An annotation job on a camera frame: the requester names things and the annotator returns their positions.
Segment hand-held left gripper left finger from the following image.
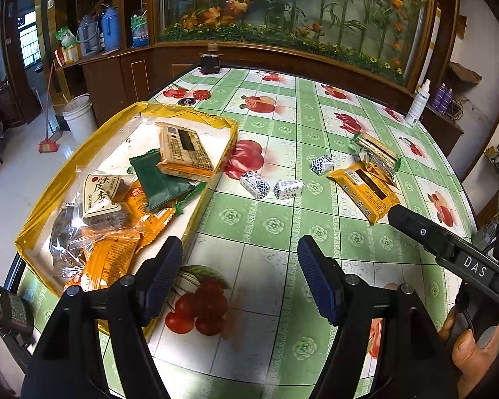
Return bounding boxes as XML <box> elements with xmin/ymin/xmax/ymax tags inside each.
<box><xmin>21</xmin><ymin>236</ymin><xmax>184</xmax><ymax>399</ymax></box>

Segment orange biscuit packet black stripe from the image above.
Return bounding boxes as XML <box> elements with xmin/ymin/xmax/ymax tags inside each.
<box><xmin>326</xmin><ymin>162</ymin><xmax>401</xmax><ymax>226</ymax></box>

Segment person's right hand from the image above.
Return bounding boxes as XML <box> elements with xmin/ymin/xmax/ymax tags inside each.
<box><xmin>438</xmin><ymin>305</ymin><xmax>499</xmax><ymax>391</ymax></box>

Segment small electric motor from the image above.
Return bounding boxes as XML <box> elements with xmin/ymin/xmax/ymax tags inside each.
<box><xmin>0</xmin><ymin>272</ymin><xmax>36</xmax><ymax>337</ymax></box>

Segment white patterned candy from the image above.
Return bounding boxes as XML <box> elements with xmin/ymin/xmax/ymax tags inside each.
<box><xmin>310</xmin><ymin>155</ymin><xmax>334</xmax><ymax>175</ymax></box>
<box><xmin>240</xmin><ymin>170</ymin><xmax>271</xmax><ymax>199</ymax></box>
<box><xmin>273</xmin><ymin>178</ymin><xmax>305</xmax><ymax>201</ymax></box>

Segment glass-fronted artificial plant display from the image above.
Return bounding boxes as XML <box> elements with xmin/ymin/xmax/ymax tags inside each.
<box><xmin>156</xmin><ymin>0</ymin><xmax>435</xmax><ymax>88</ymax></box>

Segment dark green packet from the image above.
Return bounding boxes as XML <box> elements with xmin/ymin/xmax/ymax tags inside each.
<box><xmin>129</xmin><ymin>150</ymin><xmax>196</xmax><ymax>212</ymax></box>

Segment fruit print tablecloth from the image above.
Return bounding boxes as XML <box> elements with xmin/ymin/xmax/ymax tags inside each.
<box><xmin>14</xmin><ymin>64</ymin><xmax>479</xmax><ymax>399</ymax></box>

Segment broom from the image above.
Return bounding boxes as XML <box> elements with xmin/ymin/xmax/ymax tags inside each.
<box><xmin>39</xmin><ymin>62</ymin><xmax>61</xmax><ymax>154</ymax></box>

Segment small orange sachet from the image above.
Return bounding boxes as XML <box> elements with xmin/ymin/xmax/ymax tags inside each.
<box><xmin>64</xmin><ymin>233</ymin><xmax>142</xmax><ymax>294</ymax></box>
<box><xmin>122</xmin><ymin>181</ymin><xmax>176</xmax><ymax>258</ymax></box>

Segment pale orange cracker packet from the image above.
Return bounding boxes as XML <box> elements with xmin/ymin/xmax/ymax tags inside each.
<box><xmin>155</xmin><ymin>121</ymin><xmax>216</xmax><ymax>182</ymax></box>

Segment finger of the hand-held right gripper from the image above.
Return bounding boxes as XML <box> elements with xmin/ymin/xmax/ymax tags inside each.
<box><xmin>388</xmin><ymin>205</ymin><xmax>462</xmax><ymax>262</ymax></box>

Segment barred window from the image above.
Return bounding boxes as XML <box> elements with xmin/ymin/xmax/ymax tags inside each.
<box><xmin>17</xmin><ymin>10</ymin><xmax>41</xmax><ymax>67</ymax></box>

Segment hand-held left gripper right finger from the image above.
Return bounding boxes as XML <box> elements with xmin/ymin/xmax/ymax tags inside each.
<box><xmin>297</xmin><ymin>235</ymin><xmax>458</xmax><ymax>399</ymax></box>

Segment rolled white and yellow mat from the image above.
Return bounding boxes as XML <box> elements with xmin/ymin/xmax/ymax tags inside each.
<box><xmin>426</xmin><ymin>6</ymin><xmax>442</xmax><ymax>61</ymax></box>

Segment green and white bag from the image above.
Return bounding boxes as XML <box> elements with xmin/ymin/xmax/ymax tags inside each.
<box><xmin>56</xmin><ymin>27</ymin><xmax>79</xmax><ymax>49</ymax></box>

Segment clear cracker packet green ends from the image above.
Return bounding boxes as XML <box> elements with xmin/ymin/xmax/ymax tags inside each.
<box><xmin>172</xmin><ymin>181</ymin><xmax>209</xmax><ymax>217</ymax></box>

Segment dark glass jar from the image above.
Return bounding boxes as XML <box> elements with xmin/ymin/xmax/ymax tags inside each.
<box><xmin>199</xmin><ymin>43</ymin><xmax>222</xmax><ymax>74</ymax></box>

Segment silver snack packet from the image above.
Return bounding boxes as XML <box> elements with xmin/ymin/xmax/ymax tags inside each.
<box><xmin>49</xmin><ymin>201</ymin><xmax>92</xmax><ymax>279</ymax></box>

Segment grey thermos jug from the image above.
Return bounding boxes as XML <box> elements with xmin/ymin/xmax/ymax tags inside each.
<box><xmin>76</xmin><ymin>14</ymin><xmax>100</xmax><ymax>55</ymax></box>

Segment silver and green cracker packet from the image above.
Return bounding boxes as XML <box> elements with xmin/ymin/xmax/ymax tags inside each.
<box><xmin>351</xmin><ymin>132</ymin><xmax>402</xmax><ymax>173</ymax></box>

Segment orange and white carton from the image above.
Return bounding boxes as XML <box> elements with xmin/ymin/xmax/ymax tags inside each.
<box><xmin>54</xmin><ymin>46</ymin><xmax>83</xmax><ymax>65</ymax></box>

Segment white spray bottle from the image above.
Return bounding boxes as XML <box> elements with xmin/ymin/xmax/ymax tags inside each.
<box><xmin>405</xmin><ymin>79</ymin><xmax>432</xmax><ymax>127</ymax></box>

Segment clear packet with beige label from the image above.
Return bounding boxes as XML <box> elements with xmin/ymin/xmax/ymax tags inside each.
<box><xmin>76</xmin><ymin>170</ymin><xmax>134</xmax><ymax>229</ymax></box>

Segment shallow yellow-edged white box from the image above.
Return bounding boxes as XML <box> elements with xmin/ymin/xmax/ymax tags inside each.
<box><xmin>14</xmin><ymin>100</ymin><xmax>240</xmax><ymax>337</ymax></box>

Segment white plastic bucket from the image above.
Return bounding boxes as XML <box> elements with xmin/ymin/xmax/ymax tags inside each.
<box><xmin>62</xmin><ymin>93</ymin><xmax>98</xmax><ymax>144</ymax></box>

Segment blue thermos jug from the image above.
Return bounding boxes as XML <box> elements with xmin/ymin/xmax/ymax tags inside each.
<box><xmin>99</xmin><ymin>8</ymin><xmax>122</xmax><ymax>51</ymax></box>

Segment coiled cable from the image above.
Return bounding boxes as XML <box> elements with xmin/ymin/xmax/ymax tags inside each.
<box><xmin>451</xmin><ymin>97</ymin><xmax>468</xmax><ymax>121</ymax></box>

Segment low wooden cabinet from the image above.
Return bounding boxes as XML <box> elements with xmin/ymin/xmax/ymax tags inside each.
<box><xmin>54</xmin><ymin>42</ymin><xmax>464</xmax><ymax>146</ymax></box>

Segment brown cardboard piece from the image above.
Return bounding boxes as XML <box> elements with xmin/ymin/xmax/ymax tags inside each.
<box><xmin>448</xmin><ymin>62</ymin><xmax>482</xmax><ymax>84</ymax></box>

